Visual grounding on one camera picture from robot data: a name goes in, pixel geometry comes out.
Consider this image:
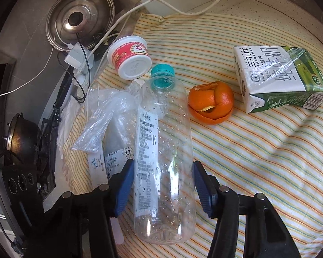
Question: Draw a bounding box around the striped yellow cloth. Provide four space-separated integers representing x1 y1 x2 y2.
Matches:
62 12 323 258

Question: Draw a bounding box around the clear plastic bottle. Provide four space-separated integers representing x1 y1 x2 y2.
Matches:
133 63 196 245

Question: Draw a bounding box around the black cooking pot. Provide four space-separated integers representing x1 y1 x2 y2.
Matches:
6 113 41 165

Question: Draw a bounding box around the white power cable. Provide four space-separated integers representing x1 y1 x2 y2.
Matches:
0 0 241 98

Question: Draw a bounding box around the toothbrush package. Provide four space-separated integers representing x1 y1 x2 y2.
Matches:
87 146 134 245

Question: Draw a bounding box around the white power strip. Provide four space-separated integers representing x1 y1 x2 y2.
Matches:
65 41 94 93

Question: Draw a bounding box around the orange peel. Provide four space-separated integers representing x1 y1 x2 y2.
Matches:
188 81 234 125

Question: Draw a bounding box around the green white milk carton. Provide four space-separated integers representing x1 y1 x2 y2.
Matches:
234 45 323 114

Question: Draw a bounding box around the black ring light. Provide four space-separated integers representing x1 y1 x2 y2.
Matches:
37 66 73 197

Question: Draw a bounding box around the red white yogurt cup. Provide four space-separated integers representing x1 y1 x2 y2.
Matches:
107 35 152 80

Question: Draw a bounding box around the clear plastic bag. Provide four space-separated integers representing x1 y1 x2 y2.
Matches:
72 79 144 154

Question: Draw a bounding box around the white paper sheet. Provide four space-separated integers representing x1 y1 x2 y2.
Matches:
57 96 81 157

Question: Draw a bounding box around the steel pot lid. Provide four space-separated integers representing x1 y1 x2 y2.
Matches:
45 0 115 51

